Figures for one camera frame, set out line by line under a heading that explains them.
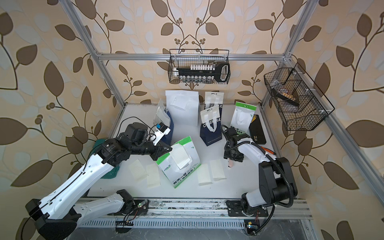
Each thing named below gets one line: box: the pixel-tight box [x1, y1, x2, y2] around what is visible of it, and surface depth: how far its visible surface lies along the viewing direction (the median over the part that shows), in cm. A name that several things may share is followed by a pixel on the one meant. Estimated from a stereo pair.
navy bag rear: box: [204, 91, 224, 118], surface depth 96 cm
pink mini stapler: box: [227, 157, 234, 169], surface depth 88 cm
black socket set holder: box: [176, 62, 231, 82], surface depth 85 cm
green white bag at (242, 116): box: [229, 101, 257, 135], surface depth 95 cm
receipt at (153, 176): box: [146, 163, 161, 188], surface depth 87 cm
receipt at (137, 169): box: [128, 159, 148, 179], surface depth 89 cm
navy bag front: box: [199, 104, 223, 147], surface depth 90 cm
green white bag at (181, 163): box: [155, 136, 201, 189], surface depth 73 cm
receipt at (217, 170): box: [209, 159, 227, 182], surface depth 90 cm
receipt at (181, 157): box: [170, 143, 191, 170], surface depth 72 cm
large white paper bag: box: [165, 90, 200, 127], surface depth 102 cm
